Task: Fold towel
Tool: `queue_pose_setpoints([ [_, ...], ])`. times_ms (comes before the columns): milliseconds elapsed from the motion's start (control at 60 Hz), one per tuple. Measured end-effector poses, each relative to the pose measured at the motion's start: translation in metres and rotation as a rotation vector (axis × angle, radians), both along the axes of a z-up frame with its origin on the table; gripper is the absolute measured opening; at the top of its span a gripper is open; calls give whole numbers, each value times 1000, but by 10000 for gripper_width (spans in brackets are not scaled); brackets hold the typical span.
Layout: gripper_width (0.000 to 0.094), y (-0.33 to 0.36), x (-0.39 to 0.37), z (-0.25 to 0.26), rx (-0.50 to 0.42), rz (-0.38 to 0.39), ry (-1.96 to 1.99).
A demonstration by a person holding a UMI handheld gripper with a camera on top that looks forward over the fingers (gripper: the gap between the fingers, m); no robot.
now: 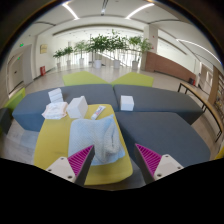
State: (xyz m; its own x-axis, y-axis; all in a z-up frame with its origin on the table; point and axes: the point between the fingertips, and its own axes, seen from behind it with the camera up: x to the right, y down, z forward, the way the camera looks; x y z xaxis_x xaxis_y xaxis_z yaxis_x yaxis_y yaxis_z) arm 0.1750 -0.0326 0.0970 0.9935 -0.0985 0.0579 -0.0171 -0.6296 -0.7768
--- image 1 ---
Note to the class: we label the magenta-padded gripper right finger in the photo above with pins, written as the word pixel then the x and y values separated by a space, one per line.
pixel 165 166

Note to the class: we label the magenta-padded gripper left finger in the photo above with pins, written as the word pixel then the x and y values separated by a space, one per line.
pixel 65 166

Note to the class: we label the light blue towel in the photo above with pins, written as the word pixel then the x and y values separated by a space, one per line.
pixel 90 133

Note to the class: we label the yellow ottoman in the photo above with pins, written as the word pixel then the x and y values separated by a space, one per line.
pixel 53 143

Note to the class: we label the white crumpled cloth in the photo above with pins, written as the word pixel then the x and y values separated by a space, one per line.
pixel 55 110

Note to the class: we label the tall white box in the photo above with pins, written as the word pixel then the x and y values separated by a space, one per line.
pixel 77 107

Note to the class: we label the small white tube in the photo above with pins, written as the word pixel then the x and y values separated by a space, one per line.
pixel 98 112

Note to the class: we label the stack of white folded cloths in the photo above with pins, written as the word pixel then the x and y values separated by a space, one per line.
pixel 55 95

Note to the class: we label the small white cube box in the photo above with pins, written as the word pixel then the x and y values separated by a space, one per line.
pixel 127 103

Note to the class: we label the dark grey cube stool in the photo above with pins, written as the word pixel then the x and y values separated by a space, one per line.
pixel 5 120

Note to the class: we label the long blue-grey bench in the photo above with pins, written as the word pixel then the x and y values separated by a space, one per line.
pixel 96 95

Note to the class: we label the long green bench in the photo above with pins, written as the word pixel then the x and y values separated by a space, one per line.
pixel 15 100

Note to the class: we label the red bin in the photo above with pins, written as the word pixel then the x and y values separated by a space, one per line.
pixel 42 70

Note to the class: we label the row of potted plants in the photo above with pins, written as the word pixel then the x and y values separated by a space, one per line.
pixel 100 43

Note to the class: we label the green exit sign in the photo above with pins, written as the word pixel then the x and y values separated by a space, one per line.
pixel 21 45

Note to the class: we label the ceiling strip lights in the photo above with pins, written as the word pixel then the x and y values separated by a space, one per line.
pixel 70 10

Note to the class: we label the wooden bench with black frame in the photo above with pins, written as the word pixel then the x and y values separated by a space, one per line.
pixel 200 95

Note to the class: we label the framed picture on wall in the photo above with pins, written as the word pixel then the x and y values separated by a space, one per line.
pixel 43 48

